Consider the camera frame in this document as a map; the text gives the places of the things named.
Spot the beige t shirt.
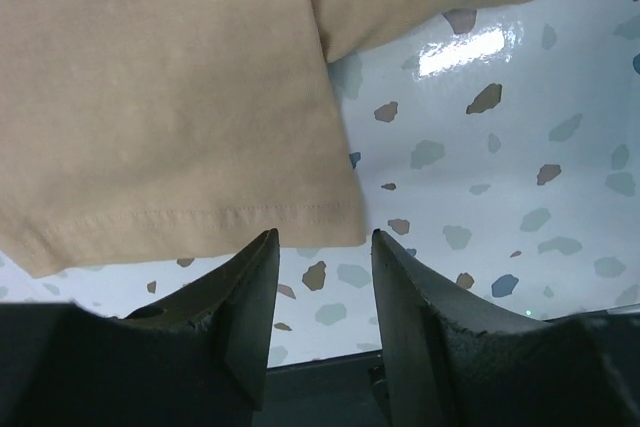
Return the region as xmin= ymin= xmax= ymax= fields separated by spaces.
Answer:
xmin=1 ymin=0 xmax=531 ymax=277

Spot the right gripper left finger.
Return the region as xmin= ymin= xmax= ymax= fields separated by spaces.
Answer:
xmin=1 ymin=230 xmax=280 ymax=426

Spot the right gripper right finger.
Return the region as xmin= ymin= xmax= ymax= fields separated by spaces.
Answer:
xmin=371 ymin=230 xmax=639 ymax=426

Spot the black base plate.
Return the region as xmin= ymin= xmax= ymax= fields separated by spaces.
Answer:
xmin=252 ymin=350 xmax=391 ymax=427

